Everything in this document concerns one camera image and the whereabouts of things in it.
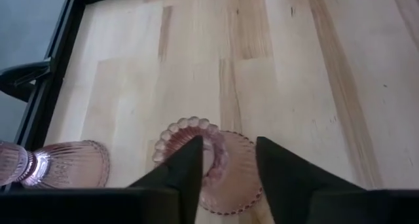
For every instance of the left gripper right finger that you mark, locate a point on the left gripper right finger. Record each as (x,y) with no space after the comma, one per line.
(288,181)

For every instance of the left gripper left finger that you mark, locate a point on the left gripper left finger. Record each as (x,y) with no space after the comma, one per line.
(186,171)

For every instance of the pink ribbed glass candle holder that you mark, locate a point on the pink ribbed glass candle holder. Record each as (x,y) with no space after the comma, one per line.
(234,171)
(72,166)

